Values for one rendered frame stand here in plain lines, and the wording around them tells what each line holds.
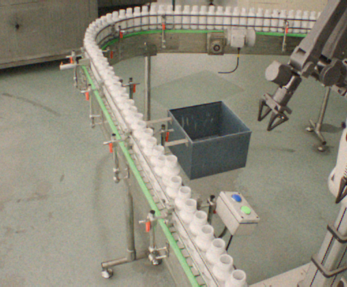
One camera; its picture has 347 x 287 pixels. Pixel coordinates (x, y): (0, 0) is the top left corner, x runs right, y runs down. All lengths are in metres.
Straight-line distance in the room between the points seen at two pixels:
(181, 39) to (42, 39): 2.03
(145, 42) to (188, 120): 1.00
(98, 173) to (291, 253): 1.53
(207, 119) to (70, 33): 2.75
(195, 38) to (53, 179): 1.48
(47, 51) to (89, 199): 2.20
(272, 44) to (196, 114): 1.20
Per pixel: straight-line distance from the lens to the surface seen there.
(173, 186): 1.33
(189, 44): 3.08
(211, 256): 1.17
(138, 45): 3.01
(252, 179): 3.23
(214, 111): 2.24
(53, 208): 2.98
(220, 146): 1.96
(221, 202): 1.37
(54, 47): 4.72
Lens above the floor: 2.02
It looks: 35 degrees down
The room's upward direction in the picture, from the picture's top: 2 degrees clockwise
